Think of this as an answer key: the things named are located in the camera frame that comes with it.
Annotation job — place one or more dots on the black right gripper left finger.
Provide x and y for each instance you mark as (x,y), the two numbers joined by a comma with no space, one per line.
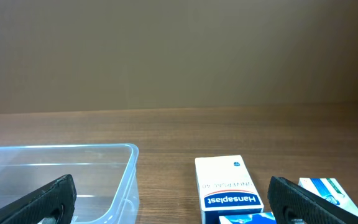
(52,203)

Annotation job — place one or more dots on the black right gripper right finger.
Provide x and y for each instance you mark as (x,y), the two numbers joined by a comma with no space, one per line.
(291,203)

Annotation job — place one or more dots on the blue VapoDrops lozenge box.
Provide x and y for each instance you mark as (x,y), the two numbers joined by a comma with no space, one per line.
(256,218)

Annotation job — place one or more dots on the white Panadol caplet box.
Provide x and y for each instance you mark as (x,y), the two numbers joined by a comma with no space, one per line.
(330,190)

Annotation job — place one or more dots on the white Hansaplast plaster box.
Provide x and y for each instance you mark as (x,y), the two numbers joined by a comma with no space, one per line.
(225,187)

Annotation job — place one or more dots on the clear plastic container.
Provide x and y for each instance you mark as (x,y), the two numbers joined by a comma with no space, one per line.
(104,177)

